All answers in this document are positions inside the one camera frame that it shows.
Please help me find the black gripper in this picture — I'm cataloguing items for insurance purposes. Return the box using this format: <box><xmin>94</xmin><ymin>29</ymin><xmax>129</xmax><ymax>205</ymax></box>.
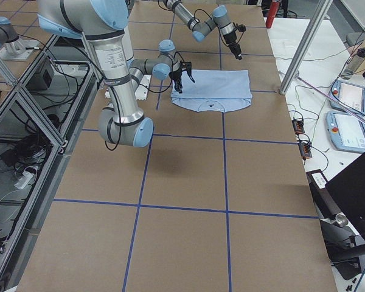
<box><xmin>169</xmin><ymin>71</ymin><xmax>183</xmax><ymax>93</ymax></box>
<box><xmin>224</xmin><ymin>32</ymin><xmax>242</xmax><ymax>60</ymax></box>

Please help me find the light blue t-shirt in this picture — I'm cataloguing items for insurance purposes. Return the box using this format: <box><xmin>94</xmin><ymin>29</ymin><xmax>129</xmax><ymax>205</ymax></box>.
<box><xmin>171</xmin><ymin>69</ymin><xmax>252</xmax><ymax>113</ymax></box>

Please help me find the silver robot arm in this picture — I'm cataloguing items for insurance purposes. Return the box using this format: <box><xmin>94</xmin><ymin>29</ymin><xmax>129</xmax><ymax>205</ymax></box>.
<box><xmin>162</xmin><ymin>1</ymin><xmax>246</xmax><ymax>60</ymax></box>
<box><xmin>38</xmin><ymin>1</ymin><xmax>183</xmax><ymax>147</ymax></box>

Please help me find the red cylinder bottle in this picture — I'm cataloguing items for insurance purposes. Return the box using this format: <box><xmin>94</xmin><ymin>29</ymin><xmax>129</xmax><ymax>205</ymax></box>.
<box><xmin>265</xmin><ymin>0</ymin><xmax>280</xmax><ymax>29</ymax></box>

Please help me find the orange black connector box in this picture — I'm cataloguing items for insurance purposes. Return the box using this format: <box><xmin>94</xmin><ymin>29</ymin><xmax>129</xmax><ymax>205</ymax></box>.
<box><xmin>292</xmin><ymin>119</ymin><xmax>305</xmax><ymax>134</ymax></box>

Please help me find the far blue teach pendant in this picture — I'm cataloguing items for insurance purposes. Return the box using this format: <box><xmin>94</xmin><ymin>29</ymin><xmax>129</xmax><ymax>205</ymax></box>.
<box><xmin>330</xmin><ymin>80</ymin><xmax>365</xmax><ymax>114</ymax></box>

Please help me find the blue teach pendant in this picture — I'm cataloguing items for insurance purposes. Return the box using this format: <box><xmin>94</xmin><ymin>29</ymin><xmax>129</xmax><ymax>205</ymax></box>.
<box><xmin>325</xmin><ymin>111</ymin><xmax>365</xmax><ymax>153</ymax></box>
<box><xmin>330</xmin><ymin>80</ymin><xmax>365</xmax><ymax>114</ymax></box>

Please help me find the clear water bottle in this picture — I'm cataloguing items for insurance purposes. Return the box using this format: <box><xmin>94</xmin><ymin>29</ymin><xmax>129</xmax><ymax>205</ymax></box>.
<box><xmin>341</xmin><ymin>47</ymin><xmax>365</xmax><ymax>80</ymax></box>

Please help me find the near blue teach pendant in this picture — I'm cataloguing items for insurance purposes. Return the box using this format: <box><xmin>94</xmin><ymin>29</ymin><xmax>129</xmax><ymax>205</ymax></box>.
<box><xmin>325</xmin><ymin>111</ymin><xmax>365</xmax><ymax>153</ymax></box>

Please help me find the white power strip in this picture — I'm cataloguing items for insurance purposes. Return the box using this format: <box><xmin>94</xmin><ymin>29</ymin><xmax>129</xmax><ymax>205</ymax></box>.
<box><xmin>14</xmin><ymin>169</ymin><xmax>37</xmax><ymax>189</ymax></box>

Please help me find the black laptop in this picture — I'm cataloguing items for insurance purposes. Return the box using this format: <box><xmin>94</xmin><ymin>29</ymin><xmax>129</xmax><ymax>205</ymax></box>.
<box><xmin>325</xmin><ymin>152</ymin><xmax>365</xmax><ymax>240</ymax></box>

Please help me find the black monitor stand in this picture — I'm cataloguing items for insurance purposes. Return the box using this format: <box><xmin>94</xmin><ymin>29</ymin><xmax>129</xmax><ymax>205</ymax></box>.
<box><xmin>306</xmin><ymin>170</ymin><xmax>365</xmax><ymax>280</ymax></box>

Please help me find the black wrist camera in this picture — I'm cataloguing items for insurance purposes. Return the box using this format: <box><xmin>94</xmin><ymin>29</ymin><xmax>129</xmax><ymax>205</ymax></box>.
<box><xmin>234</xmin><ymin>23</ymin><xmax>246</xmax><ymax>33</ymax></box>
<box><xmin>179</xmin><ymin>61</ymin><xmax>195</xmax><ymax>83</ymax></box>

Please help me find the aluminium frame post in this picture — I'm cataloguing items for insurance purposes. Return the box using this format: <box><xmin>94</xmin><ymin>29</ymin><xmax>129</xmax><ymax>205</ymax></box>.
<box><xmin>279</xmin><ymin>0</ymin><xmax>333</xmax><ymax>95</ymax></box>

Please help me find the aluminium frame rack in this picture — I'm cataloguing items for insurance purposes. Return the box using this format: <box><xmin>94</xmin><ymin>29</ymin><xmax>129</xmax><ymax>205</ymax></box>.
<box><xmin>0</xmin><ymin>35</ymin><xmax>96</xmax><ymax>291</ymax></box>

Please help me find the grabber stick with green handle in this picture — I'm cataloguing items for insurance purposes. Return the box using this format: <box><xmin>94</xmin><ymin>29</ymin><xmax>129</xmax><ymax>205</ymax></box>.
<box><xmin>296</xmin><ymin>77</ymin><xmax>365</xmax><ymax>124</ymax></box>

